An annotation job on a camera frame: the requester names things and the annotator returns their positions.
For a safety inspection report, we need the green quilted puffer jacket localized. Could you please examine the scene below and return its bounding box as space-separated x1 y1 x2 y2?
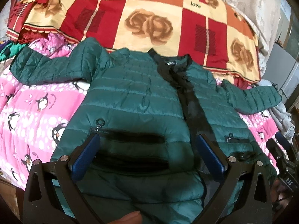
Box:
10 38 281 223

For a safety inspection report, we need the green purple clothes pile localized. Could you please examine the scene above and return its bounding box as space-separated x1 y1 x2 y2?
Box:
0 41 28 61

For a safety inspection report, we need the person's right hand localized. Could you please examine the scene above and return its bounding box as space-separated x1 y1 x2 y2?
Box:
270 179 294 210

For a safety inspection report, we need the grey cloth on bed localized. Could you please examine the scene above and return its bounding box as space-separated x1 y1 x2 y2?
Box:
255 79 296 139

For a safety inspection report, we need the grey cabinet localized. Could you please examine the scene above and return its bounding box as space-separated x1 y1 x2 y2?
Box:
262 43 298 101

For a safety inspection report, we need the pink penguin quilt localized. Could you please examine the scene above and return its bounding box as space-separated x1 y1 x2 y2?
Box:
1 33 90 189

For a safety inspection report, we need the red yellow rose blanket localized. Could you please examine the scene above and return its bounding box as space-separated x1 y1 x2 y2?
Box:
7 0 261 84

